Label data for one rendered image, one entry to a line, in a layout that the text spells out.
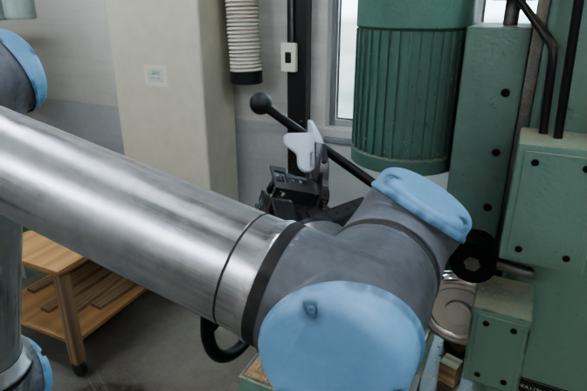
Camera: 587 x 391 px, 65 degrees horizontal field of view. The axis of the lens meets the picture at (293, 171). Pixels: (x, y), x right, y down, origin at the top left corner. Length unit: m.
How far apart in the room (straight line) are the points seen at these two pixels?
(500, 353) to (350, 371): 0.43
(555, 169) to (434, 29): 0.25
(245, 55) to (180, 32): 0.30
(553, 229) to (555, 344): 0.23
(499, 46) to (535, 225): 0.24
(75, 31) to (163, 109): 0.92
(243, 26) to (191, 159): 0.68
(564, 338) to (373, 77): 0.46
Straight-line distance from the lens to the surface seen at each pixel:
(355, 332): 0.27
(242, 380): 0.80
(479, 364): 0.71
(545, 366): 0.82
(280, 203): 0.59
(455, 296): 0.74
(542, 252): 0.63
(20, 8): 2.69
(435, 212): 0.38
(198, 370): 2.15
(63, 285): 1.99
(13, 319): 0.92
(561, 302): 0.76
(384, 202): 0.39
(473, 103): 0.70
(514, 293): 0.71
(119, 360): 2.28
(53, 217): 0.38
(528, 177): 0.59
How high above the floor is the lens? 1.45
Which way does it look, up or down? 20 degrees down
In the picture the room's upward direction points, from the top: straight up
